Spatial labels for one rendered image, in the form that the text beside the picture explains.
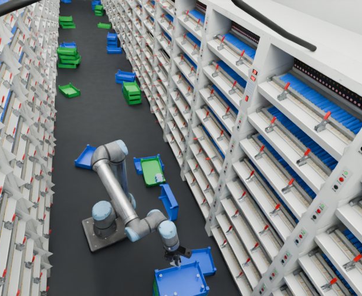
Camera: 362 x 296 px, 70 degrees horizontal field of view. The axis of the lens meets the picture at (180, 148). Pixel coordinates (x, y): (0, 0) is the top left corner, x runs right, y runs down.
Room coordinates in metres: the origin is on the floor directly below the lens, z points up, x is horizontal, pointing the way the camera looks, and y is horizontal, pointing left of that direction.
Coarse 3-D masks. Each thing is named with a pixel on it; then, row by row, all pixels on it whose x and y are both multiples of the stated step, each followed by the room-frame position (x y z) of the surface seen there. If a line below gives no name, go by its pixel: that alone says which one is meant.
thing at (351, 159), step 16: (352, 144) 0.80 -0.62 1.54; (352, 160) 0.77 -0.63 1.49; (336, 176) 0.78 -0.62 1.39; (352, 176) 0.74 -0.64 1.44; (320, 192) 0.80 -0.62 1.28; (352, 192) 0.73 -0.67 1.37; (304, 224) 0.78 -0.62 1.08; (320, 224) 0.73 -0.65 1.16; (288, 240) 0.80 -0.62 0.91; (304, 240) 0.74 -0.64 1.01; (256, 288) 0.80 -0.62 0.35; (272, 288) 0.73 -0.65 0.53
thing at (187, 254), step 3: (180, 246) 0.85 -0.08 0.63; (177, 249) 0.82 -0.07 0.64; (180, 249) 0.83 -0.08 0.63; (183, 249) 0.83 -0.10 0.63; (186, 249) 0.84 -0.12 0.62; (174, 252) 0.81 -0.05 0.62; (177, 252) 0.81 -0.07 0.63; (180, 252) 0.81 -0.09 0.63; (183, 252) 0.82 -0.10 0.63; (186, 252) 0.82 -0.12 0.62; (189, 252) 0.82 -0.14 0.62; (183, 255) 0.80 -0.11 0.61; (186, 255) 0.80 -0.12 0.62; (189, 255) 0.80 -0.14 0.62
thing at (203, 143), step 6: (192, 126) 2.00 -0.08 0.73; (198, 132) 1.94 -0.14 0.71; (204, 138) 1.85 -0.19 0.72; (210, 138) 1.84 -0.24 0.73; (204, 144) 1.77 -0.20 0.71; (204, 150) 1.75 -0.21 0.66; (210, 150) 1.70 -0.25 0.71; (210, 156) 1.63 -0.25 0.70; (216, 162) 1.56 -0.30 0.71; (216, 168) 1.51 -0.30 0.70
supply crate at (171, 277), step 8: (184, 264) 0.87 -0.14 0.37; (192, 264) 0.90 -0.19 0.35; (160, 272) 0.81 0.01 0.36; (168, 272) 0.83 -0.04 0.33; (176, 272) 0.84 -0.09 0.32; (184, 272) 0.85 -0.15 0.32; (192, 272) 0.86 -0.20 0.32; (200, 272) 0.85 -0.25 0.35; (168, 280) 0.78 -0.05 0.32; (176, 280) 0.79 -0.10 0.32; (184, 280) 0.79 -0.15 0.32; (192, 280) 0.80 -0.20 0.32; (200, 280) 0.81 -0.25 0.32; (160, 288) 0.72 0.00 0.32; (168, 288) 0.73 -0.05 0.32; (176, 288) 0.74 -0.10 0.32; (184, 288) 0.74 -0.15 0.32; (192, 288) 0.75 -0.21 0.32; (208, 288) 0.73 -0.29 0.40
